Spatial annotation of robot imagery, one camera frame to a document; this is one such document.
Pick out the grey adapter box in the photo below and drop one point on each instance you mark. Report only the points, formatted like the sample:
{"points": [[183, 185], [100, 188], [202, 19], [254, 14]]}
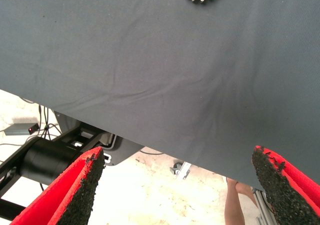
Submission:
{"points": [[17, 129]]}

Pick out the aluminium profile leg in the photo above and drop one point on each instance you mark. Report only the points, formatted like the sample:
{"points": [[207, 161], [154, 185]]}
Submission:
{"points": [[184, 171]]}

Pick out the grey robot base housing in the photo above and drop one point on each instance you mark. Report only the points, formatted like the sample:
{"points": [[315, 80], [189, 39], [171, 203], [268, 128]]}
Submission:
{"points": [[125, 150]]}

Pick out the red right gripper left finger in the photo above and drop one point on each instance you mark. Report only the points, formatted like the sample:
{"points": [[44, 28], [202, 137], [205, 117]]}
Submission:
{"points": [[62, 197]]}

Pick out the grey caster wheel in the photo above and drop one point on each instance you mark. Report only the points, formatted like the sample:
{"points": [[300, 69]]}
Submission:
{"points": [[176, 169]]}

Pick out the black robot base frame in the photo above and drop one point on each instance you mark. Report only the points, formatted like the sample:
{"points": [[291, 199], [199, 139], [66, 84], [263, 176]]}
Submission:
{"points": [[45, 160]]}

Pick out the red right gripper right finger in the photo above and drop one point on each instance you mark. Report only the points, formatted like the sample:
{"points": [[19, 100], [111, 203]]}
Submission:
{"points": [[292, 197]]}

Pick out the aluminium profile frame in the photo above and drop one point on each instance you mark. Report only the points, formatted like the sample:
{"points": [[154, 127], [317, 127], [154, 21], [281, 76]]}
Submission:
{"points": [[262, 210]]}

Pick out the person's bare leg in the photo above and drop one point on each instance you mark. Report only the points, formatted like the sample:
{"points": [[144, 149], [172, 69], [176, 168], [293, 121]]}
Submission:
{"points": [[233, 205]]}

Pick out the dark grey table cloth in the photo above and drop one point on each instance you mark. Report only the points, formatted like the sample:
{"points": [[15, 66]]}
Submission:
{"points": [[150, 60]]}

